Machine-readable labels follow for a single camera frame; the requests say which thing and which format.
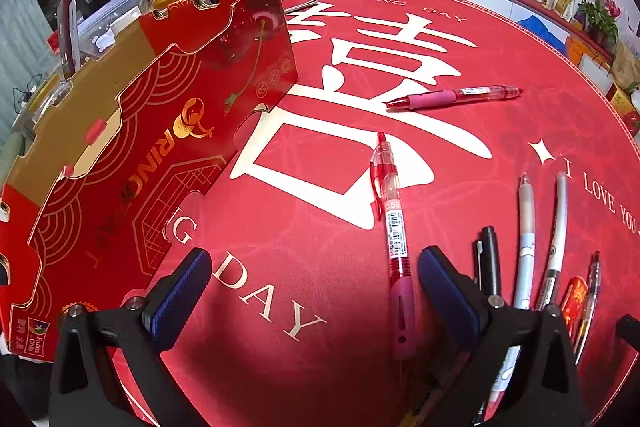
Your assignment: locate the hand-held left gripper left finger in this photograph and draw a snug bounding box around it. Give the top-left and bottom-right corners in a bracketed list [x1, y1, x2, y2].
[48, 247, 213, 427]

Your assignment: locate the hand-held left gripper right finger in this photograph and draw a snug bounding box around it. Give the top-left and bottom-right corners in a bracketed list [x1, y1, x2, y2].
[400, 245, 586, 427]

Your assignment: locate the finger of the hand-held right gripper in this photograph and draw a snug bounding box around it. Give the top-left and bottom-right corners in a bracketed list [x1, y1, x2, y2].
[616, 314, 640, 350]

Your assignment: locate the clear thin pen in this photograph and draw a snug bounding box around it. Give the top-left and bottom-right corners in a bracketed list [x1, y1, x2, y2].
[572, 251, 601, 365]

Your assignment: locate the red small packet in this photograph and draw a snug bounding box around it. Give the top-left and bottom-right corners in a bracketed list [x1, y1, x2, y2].
[560, 276, 589, 338]

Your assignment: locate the red pen with pink grip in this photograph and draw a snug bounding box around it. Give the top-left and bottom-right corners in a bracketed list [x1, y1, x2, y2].
[370, 132, 417, 360]

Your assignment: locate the red cardboard box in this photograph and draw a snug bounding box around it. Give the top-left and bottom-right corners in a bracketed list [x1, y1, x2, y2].
[0, 0, 299, 365]

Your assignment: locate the light blue patterned pen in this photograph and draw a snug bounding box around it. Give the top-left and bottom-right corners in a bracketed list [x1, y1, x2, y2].
[486, 173, 537, 410]

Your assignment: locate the silver grey pen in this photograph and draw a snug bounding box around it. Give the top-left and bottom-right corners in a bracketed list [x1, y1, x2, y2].
[535, 172, 569, 310]

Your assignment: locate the red round printed mat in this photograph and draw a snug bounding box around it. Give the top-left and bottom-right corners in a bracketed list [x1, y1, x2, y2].
[112, 0, 640, 427]

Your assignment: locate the brown paper bag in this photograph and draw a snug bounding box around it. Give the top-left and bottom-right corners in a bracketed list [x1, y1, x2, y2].
[612, 39, 640, 92]

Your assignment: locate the orange paper bag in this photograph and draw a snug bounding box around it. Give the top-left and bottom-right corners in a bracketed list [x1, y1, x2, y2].
[567, 34, 613, 72]

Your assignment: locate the blue bag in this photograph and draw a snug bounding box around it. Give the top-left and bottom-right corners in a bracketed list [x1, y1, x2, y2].
[517, 14, 568, 55]

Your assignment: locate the red and black upright box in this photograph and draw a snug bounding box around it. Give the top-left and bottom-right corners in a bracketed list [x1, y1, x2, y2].
[56, 0, 83, 80]

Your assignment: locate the pink flowering potted plant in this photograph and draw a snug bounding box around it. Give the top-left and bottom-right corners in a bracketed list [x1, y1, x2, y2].
[575, 0, 622, 48]

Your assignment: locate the white power strip with cable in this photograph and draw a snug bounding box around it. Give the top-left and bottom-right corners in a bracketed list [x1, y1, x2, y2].
[12, 83, 38, 114]

